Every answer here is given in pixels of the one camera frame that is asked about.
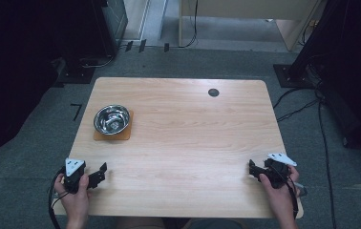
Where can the black floor tape strip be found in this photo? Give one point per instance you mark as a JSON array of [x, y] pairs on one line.
[[142, 45], [166, 47]]

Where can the stainless steel bowl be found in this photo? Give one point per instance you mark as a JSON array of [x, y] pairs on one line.
[[111, 120]]

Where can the orange cut-out mat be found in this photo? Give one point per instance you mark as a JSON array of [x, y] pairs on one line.
[[127, 135]]

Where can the person's right hand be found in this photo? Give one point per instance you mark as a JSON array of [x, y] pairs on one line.
[[277, 194]]

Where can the black stand base plate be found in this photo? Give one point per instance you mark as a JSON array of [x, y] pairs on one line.
[[75, 74]]

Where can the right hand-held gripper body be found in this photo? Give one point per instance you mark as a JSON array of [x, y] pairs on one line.
[[277, 173]]

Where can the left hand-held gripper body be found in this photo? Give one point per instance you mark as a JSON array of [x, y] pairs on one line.
[[73, 171]]

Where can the dark equipment cabinet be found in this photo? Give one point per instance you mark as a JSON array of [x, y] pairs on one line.
[[115, 22]]

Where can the angled black floor tape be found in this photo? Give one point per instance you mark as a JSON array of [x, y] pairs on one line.
[[77, 111]]

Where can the person's left hand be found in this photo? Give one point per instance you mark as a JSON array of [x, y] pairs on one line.
[[73, 203]]

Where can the black metal stand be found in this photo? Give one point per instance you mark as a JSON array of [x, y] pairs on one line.
[[309, 41]]

